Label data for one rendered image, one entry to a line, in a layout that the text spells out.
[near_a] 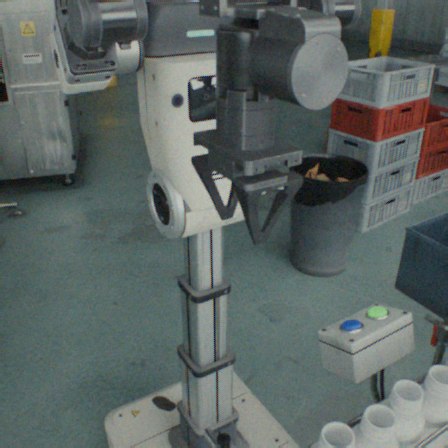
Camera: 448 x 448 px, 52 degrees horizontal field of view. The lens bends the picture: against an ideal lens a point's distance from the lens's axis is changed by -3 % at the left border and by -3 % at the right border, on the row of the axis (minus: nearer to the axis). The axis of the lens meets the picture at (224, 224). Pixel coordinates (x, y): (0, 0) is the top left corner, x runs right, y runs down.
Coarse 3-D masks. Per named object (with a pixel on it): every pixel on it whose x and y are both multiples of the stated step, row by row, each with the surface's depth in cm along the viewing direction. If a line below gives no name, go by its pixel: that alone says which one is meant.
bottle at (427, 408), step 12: (432, 372) 59; (444, 372) 59; (420, 384) 62; (432, 384) 57; (444, 384) 56; (432, 396) 58; (444, 396) 57; (432, 408) 58; (444, 408) 57; (432, 420) 58; (444, 420) 57; (432, 432) 59; (444, 432) 59; (432, 444) 60
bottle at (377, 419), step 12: (372, 408) 54; (384, 408) 53; (372, 420) 55; (384, 420) 54; (360, 432) 54; (372, 432) 51; (384, 432) 51; (360, 444) 53; (372, 444) 52; (384, 444) 52; (396, 444) 53
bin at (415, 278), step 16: (416, 224) 139; (432, 224) 144; (416, 240) 136; (432, 240) 130; (416, 256) 137; (432, 256) 132; (400, 272) 144; (416, 272) 138; (432, 272) 133; (400, 288) 145; (416, 288) 140; (432, 288) 134; (432, 304) 136
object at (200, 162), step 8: (192, 160) 49; (200, 160) 49; (200, 168) 48; (208, 168) 49; (200, 176) 50; (208, 176) 49; (208, 184) 50; (232, 184) 52; (208, 192) 51; (216, 192) 51; (232, 192) 52; (216, 200) 51; (232, 200) 52; (216, 208) 51; (224, 208) 52; (232, 208) 52; (224, 216) 52; (232, 216) 53
